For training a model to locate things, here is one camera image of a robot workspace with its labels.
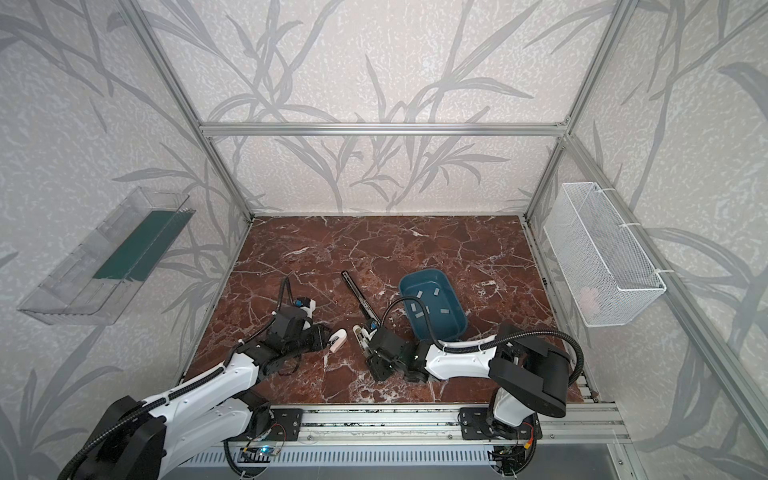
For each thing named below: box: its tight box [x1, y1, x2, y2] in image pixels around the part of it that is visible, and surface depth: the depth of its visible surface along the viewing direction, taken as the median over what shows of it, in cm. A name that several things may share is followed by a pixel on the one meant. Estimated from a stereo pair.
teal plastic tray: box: [399, 269, 469, 342], surface depth 96 cm
